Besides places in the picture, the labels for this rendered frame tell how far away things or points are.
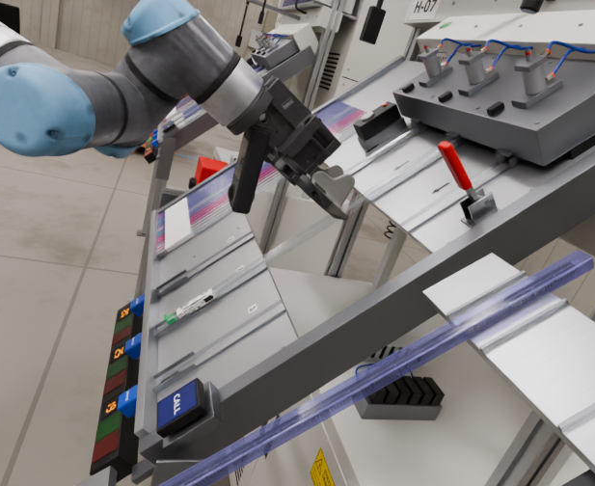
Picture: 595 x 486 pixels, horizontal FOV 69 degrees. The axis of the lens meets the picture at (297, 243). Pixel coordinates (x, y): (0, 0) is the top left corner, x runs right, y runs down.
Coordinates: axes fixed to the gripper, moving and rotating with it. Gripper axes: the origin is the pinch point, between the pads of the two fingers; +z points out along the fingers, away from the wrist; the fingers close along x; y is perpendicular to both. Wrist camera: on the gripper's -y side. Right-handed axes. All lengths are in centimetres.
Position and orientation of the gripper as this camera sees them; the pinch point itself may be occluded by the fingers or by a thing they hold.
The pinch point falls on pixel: (336, 214)
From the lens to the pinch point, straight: 63.9
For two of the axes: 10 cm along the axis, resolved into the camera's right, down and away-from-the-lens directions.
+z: 6.7, 5.6, 4.8
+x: -2.6, -4.3, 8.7
